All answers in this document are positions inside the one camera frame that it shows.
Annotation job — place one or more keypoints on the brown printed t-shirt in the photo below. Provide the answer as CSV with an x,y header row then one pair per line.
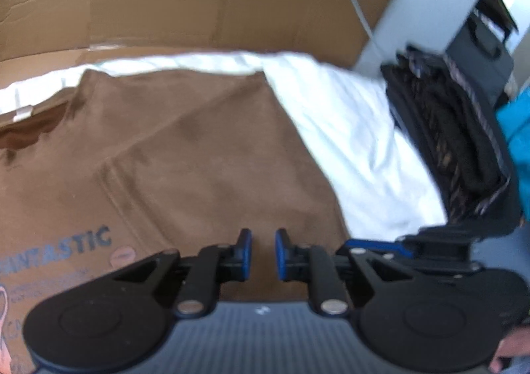
x,y
186,150

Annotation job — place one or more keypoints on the person's right hand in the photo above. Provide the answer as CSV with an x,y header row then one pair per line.
x,y
513,347

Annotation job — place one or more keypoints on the stack of dark patterned clothes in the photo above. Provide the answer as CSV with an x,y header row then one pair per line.
x,y
455,150

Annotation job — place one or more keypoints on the white bear-print bed sheet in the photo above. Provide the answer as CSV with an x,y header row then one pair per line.
x,y
364,129

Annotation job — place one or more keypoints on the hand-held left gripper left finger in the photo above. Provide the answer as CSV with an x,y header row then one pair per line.
x,y
246,251

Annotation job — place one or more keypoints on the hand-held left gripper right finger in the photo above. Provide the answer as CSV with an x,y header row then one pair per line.
x,y
280,251

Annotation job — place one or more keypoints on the blue colourful printed cloth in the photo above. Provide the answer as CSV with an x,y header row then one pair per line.
x,y
519,129

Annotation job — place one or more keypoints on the black bag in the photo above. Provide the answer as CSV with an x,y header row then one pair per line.
x,y
480,63

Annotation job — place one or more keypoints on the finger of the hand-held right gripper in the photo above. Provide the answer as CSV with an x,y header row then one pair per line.
x,y
385,245

